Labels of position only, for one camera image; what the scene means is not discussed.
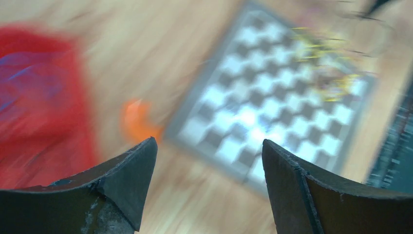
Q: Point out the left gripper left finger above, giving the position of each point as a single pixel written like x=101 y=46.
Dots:
x=106 y=199

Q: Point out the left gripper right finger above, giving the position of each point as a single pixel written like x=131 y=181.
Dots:
x=307 y=199

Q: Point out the orange curved plastic piece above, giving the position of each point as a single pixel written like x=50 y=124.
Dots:
x=137 y=123

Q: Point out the red compartment bin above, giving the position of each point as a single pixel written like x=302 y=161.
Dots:
x=45 y=122

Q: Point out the wooden chessboard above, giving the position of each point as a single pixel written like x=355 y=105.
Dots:
x=266 y=81

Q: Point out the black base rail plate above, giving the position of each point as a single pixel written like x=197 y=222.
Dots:
x=393 y=168

